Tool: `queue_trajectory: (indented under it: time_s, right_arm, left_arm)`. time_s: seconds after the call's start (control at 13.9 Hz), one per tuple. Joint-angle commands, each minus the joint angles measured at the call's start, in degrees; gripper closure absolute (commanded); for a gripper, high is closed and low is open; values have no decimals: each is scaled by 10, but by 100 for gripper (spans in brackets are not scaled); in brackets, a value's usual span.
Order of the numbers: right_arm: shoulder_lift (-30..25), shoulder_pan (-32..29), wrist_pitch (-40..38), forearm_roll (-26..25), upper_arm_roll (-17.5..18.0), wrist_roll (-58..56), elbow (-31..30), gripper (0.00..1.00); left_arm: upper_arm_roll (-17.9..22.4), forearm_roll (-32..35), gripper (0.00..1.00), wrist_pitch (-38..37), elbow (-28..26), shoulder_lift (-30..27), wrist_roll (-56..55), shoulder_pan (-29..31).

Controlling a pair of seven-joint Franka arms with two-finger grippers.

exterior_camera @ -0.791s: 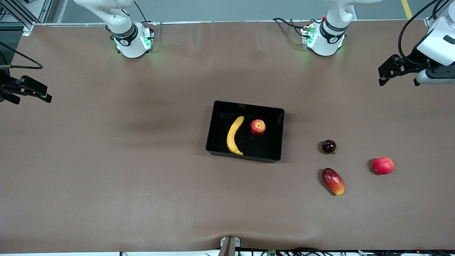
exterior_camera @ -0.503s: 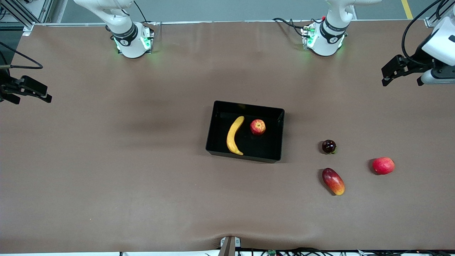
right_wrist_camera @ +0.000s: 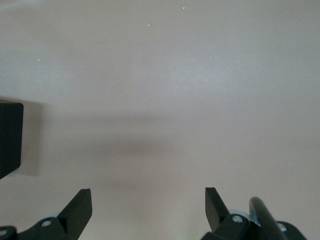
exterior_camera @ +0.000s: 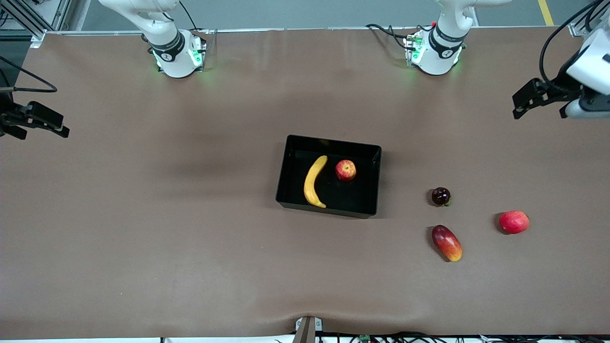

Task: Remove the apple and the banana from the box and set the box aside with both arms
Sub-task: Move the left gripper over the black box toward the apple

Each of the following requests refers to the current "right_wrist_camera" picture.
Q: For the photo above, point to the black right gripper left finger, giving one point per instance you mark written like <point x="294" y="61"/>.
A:
<point x="75" y="215"/>

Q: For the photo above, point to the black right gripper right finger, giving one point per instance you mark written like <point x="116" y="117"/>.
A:
<point x="217" y="217"/>

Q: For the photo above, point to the black rectangular tray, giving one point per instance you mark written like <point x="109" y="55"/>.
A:
<point x="10" y="137"/>

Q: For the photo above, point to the brown table mat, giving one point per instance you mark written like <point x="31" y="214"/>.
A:
<point x="160" y="75"/>

